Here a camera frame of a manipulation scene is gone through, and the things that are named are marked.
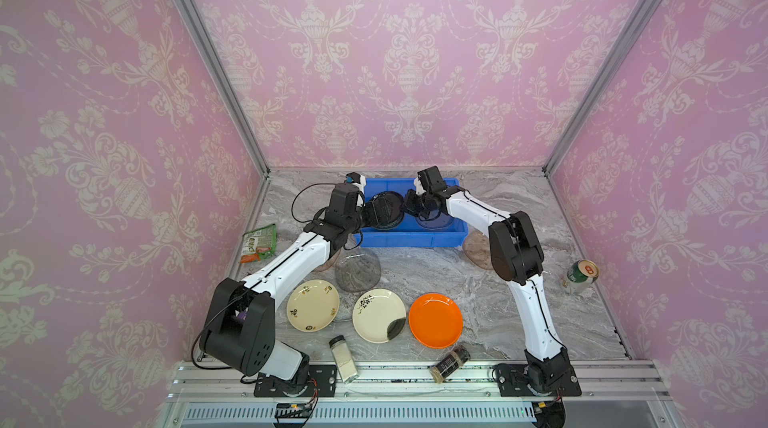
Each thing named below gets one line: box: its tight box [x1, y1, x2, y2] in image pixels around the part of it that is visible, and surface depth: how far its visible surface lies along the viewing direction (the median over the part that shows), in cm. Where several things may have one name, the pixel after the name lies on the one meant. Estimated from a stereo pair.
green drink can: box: [566, 259, 600, 293], surface depth 84 cm
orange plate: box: [408, 292, 464, 349], surface depth 84 cm
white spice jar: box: [329, 335, 359, 383], surface depth 77 cm
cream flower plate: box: [286, 279, 340, 333], surface depth 87 cm
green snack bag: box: [240, 224, 277, 264], surface depth 101 cm
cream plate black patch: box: [352, 288, 407, 344], surface depth 86 cm
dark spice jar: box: [430, 345, 471, 384], surface depth 76 cm
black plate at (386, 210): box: [369, 191, 405, 230], surface depth 78 cm
